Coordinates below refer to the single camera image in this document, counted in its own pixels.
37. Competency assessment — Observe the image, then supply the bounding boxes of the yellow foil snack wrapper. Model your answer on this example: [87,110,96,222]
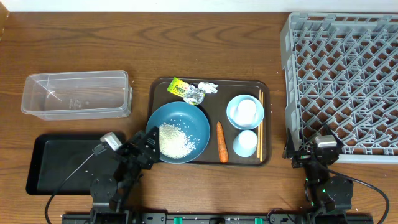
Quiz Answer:
[167,77,205,105]

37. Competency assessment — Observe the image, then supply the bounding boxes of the clear plastic bin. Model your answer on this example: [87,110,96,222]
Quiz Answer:
[21,70,132,121]

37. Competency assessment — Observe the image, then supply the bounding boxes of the grey dishwasher rack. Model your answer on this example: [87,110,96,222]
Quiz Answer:
[280,12,397,164]

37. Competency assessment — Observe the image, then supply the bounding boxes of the black plastic tray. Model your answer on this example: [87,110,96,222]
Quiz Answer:
[25,133,118,195]

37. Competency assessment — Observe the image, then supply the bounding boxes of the orange carrot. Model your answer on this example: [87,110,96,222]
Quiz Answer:
[216,121,229,163]

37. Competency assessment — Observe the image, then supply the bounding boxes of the wooden chopstick right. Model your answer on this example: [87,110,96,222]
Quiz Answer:
[260,92,264,162]

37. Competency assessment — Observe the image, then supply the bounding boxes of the pile of white rice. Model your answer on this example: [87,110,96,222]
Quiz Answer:
[159,123,196,159]

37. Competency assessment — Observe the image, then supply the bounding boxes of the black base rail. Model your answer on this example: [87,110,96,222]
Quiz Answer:
[61,212,374,224]

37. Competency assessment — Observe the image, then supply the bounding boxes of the light blue bowl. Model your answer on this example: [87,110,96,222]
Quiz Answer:
[226,95,264,130]

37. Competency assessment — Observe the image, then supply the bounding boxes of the white cup in bowl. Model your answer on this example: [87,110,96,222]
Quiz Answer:
[235,99,257,126]

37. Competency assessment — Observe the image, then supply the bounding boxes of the light blue cup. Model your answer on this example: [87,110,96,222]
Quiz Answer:
[233,130,258,157]

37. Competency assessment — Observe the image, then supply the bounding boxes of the dark brown serving tray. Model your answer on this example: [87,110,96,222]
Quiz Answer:
[148,78,272,167]

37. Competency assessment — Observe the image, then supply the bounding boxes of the dark blue plate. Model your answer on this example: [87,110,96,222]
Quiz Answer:
[146,101,210,164]

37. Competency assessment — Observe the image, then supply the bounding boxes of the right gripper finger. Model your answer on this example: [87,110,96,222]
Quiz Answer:
[282,128,295,158]
[323,124,343,145]

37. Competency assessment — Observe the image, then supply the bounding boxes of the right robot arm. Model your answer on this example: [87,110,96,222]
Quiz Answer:
[282,128,353,223]

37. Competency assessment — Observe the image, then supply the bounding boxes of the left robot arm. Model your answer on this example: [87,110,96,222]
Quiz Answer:
[89,126,160,223]

